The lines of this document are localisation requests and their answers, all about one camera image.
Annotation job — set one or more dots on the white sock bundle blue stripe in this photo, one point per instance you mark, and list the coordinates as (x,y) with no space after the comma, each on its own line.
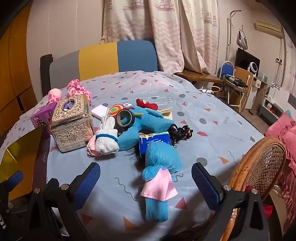
(106,140)

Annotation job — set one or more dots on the patterned tablecloth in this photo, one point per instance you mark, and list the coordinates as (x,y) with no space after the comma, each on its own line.
(208,109)

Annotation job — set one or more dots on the white desk fan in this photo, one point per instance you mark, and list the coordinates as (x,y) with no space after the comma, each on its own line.
(253,68)

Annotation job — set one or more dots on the beige folded cloths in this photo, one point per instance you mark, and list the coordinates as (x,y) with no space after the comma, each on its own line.
(165,111)

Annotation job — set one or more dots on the silver ornate tissue box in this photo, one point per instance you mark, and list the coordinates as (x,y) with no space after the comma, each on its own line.
(71,125)

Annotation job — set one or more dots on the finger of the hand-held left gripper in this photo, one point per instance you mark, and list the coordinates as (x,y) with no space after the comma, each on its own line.
(14,178)

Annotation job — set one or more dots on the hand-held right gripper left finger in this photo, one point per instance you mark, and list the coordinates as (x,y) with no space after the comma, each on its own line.
(87,183)

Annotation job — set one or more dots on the white garment steamer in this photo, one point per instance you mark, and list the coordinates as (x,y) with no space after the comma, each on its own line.
(241,40)

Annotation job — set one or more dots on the wooden side table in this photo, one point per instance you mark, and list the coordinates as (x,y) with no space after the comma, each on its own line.
(198,77)

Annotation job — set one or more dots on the pink quilt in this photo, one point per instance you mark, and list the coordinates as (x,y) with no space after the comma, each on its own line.
(284,143)

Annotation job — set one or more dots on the purple cardboard box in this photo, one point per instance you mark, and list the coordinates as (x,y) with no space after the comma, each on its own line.
(40,117)

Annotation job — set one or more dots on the large blue plush toy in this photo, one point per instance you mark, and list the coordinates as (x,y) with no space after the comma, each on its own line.
(148,120)

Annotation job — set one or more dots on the wooden folding chair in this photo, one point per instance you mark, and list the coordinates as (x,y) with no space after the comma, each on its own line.
(242,97)

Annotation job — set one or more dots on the small blue doll pink dress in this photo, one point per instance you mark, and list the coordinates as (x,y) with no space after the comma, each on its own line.
(161,160)

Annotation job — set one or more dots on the black handheld device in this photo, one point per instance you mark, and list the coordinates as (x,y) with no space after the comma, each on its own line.
(235,81)

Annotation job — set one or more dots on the pink sock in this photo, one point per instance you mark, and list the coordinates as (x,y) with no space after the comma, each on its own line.
(92,148)

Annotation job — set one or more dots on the black beaded hair wig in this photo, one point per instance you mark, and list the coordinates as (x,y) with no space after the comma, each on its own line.
(179,133)

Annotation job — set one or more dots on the black monitor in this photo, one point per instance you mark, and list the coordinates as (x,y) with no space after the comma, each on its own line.
(242,58)

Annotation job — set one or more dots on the grey tape roll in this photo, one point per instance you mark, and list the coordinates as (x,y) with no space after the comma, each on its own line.
(120,120)

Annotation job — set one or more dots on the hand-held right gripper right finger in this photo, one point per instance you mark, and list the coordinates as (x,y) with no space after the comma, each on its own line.
(204,185)

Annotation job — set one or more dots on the blue folding chair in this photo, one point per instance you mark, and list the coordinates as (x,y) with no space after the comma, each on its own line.
(227,68)

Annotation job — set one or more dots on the beige air conditioner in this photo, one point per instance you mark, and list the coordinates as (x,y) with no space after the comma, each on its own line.
(267,26)

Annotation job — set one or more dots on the red cloth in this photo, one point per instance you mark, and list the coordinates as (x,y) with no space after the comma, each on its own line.
(267,209)

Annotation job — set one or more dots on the rattan wicker chair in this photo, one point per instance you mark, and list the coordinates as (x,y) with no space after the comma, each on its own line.
(266,164)

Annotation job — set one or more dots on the pink patterned curtain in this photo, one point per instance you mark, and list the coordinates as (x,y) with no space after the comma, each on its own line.
(166,34)

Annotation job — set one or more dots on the pink spotted plush toy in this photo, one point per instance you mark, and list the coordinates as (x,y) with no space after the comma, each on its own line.
(76,89)

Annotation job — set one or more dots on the white small cabinet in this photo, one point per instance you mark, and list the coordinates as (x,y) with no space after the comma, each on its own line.
(257,92)

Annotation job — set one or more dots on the red strawberry plush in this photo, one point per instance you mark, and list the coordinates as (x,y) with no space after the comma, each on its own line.
(146,103)

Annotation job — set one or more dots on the low grey shelf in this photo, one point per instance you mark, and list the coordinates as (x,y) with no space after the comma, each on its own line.
(269,111)

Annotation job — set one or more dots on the white foam block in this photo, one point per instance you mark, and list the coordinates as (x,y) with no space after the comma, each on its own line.
(100,111)

